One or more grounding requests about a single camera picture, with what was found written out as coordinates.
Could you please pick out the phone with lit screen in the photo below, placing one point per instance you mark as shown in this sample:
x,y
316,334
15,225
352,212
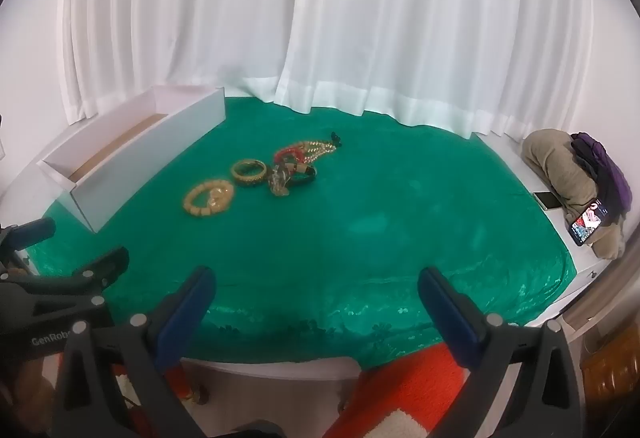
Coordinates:
x,y
590,223

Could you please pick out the orange and white rug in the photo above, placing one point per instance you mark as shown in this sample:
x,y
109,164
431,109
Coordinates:
x,y
400,393

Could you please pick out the green cloth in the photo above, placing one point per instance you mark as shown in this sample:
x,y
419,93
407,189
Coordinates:
x,y
375,228

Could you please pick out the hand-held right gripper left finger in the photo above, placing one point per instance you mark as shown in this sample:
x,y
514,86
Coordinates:
x,y
187,313

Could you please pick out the brown wooden cabinet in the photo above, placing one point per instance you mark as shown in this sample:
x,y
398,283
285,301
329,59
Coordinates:
x,y
610,363

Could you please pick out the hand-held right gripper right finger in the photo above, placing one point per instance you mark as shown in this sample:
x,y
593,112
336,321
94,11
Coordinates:
x,y
447,313

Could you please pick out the purple cloth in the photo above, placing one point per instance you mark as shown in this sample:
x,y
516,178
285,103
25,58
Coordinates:
x,y
612,172

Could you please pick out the gold bangle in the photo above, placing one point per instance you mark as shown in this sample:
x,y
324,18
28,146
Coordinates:
x,y
237,172

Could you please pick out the white curtain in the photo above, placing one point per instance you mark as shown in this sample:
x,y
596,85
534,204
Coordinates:
x,y
175,7
425,17

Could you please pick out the khaki cloth bundle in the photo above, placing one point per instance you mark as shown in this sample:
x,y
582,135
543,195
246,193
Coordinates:
x,y
555,162

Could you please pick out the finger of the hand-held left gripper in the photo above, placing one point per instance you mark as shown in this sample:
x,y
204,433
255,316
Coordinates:
x,y
102,265
32,230

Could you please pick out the white cardboard box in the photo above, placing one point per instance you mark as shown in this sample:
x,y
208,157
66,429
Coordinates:
x,y
150,157

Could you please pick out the phone with dark screen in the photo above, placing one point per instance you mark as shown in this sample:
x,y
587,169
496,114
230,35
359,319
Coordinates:
x,y
548,200

